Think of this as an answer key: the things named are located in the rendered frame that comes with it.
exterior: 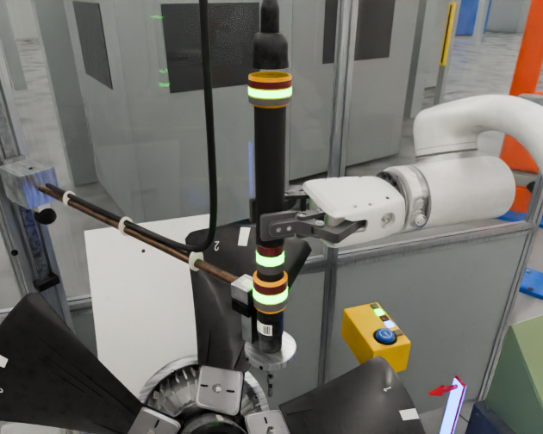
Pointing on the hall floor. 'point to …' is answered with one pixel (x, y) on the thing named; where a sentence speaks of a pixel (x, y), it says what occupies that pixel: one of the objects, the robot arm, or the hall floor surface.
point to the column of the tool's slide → (24, 279)
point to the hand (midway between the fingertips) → (271, 217)
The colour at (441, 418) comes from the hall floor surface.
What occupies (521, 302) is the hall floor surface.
